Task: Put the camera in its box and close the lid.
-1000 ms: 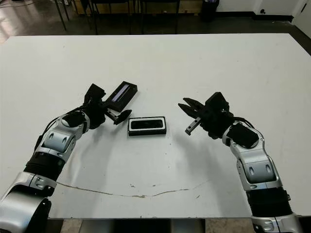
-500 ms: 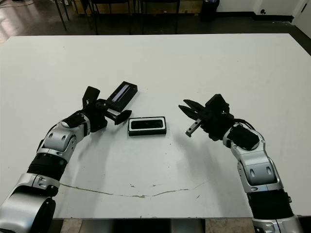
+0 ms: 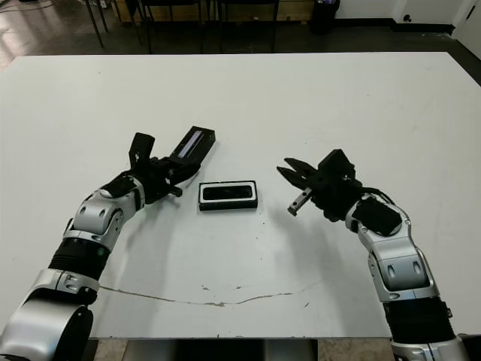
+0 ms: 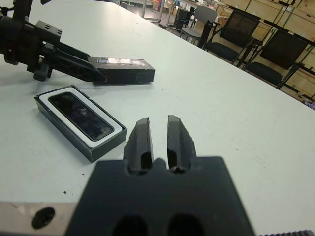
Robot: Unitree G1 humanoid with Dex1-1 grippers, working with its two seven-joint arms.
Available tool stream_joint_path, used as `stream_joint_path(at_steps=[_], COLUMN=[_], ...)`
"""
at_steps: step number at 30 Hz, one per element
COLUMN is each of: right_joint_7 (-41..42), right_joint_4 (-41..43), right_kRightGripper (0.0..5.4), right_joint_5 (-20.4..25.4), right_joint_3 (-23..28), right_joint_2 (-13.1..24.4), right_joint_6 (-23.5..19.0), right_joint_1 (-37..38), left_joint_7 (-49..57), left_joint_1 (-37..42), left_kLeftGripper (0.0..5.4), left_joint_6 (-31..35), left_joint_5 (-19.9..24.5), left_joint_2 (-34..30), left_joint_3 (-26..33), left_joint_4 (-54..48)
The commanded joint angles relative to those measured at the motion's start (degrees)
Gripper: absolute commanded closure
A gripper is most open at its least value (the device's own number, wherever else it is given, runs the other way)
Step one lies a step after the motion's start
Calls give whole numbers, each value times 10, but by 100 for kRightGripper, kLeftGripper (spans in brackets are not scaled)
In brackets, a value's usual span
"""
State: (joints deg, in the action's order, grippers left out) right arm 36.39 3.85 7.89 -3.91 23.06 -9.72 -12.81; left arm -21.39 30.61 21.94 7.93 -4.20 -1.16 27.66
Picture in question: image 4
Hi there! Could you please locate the black mesh office chair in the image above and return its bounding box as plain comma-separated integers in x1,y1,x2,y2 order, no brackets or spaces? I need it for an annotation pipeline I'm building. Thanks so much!
202,9,261,67
243,28,310,89

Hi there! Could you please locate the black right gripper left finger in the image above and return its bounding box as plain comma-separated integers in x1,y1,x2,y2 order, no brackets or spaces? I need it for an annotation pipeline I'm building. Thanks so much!
123,117,155,175

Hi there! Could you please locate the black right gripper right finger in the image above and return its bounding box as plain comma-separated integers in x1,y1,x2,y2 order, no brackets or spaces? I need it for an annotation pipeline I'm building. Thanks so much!
166,115,198,173

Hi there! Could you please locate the black box base white insert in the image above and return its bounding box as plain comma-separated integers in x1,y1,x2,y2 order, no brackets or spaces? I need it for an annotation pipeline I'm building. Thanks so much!
33,84,128,164

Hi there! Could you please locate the black trash bin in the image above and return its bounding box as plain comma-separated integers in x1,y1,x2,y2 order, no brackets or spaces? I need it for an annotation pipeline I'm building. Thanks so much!
301,96,315,109

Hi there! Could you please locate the grey plastic chair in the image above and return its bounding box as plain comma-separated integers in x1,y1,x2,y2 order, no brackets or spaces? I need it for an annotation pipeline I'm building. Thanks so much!
180,5,219,47

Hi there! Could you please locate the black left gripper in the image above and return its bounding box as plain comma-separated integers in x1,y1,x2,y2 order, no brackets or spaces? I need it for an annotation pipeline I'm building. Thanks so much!
4,19,108,83

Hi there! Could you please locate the black computer tower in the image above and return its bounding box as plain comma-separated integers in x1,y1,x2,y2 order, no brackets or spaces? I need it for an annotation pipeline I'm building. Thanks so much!
173,8,192,30

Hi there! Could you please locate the black phone-like camera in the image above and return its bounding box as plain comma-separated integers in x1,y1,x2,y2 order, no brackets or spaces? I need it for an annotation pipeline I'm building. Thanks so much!
47,91,116,143

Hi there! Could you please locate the black box lid silver stripe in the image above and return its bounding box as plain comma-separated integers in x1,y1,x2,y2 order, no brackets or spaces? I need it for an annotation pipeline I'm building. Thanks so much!
89,56,157,86

